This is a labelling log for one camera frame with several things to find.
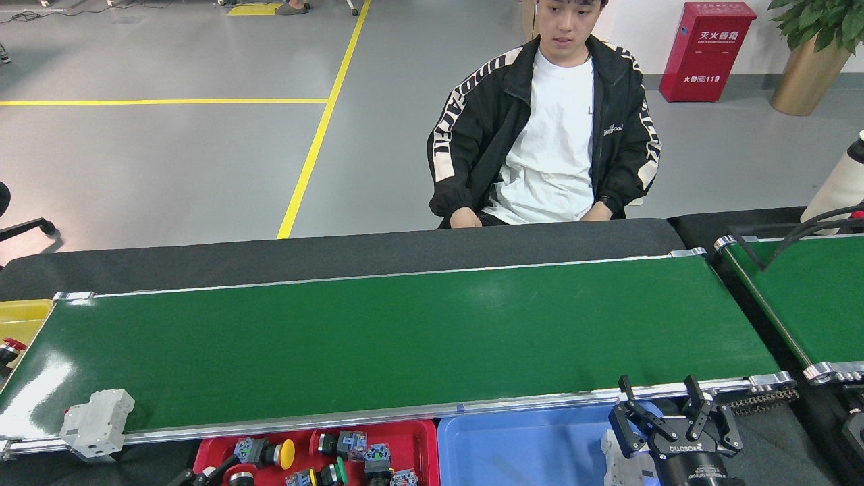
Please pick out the person's right hand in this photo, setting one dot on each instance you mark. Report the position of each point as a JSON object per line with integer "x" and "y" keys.
{"x": 466, "y": 219}

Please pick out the white wheeled stand leg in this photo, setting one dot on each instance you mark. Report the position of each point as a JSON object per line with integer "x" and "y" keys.
{"x": 352, "y": 8}

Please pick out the person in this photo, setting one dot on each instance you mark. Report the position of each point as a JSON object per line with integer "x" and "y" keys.
{"x": 547, "y": 148}

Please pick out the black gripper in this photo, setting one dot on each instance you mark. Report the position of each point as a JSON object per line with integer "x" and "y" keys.
{"x": 695, "y": 469}

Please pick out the black joystick controller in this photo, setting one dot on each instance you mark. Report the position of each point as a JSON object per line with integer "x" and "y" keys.
{"x": 856, "y": 432}

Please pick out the potted plant in gold pot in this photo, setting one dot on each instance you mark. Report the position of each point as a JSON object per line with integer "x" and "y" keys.
{"x": 806, "y": 81}

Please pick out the yellow push button switch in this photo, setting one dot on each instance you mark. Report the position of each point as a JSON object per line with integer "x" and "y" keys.
{"x": 287, "y": 454}

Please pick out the blue plastic tray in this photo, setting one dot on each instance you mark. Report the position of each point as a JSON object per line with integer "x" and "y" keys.
{"x": 513, "y": 452}

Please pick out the green conveyor belt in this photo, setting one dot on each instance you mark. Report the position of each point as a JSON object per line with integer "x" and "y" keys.
{"x": 817, "y": 304}
{"x": 405, "y": 337}

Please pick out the person's right forearm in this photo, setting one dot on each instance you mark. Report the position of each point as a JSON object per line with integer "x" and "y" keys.
{"x": 449, "y": 192}

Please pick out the white insulated bottle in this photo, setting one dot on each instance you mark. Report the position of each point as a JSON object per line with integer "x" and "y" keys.
{"x": 840, "y": 189}

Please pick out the person's left forearm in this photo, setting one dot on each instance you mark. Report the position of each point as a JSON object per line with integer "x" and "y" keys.
{"x": 634, "y": 185}

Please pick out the red plastic tray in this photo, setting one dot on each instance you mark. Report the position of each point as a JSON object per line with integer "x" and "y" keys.
{"x": 412, "y": 442}

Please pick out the yellow plastic bin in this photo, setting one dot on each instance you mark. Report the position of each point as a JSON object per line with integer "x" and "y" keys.
{"x": 23, "y": 317}

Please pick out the red fire extinguisher box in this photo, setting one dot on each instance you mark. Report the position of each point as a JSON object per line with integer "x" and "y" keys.
{"x": 709, "y": 54}

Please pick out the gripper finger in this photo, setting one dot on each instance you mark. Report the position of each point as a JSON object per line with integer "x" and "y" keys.
{"x": 219, "y": 471}
{"x": 182, "y": 480}

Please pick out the black office chair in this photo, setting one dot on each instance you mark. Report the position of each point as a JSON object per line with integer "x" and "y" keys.
{"x": 34, "y": 226}

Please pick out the person's foot in slipper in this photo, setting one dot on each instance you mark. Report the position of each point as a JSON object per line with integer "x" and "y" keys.
{"x": 291, "y": 8}

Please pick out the person's left hand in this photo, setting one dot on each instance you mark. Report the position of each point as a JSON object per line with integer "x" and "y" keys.
{"x": 596, "y": 212}

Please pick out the red push button switch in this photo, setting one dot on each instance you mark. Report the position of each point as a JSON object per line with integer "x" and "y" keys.
{"x": 239, "y": 478}
{"x": 10, "y": 351}
{"x": 378, "y": 455}
{"x": 351, "y": 445}

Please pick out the cardboard box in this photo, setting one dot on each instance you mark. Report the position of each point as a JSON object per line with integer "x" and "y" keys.
{"x": 530, "y": 20}

